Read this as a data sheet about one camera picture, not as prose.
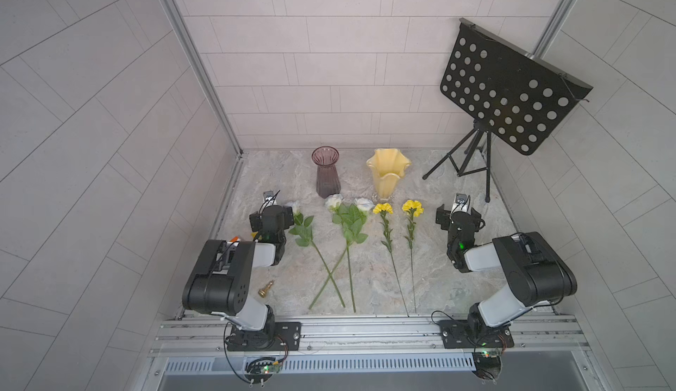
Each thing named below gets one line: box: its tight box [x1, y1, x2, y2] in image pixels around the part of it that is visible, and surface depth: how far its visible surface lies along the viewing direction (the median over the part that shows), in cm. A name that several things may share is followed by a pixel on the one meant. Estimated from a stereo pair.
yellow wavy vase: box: [366, 147, 412, 202], surface depth 91 cm
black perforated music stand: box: [422, 17, 593, 203], surface depth 77 cm
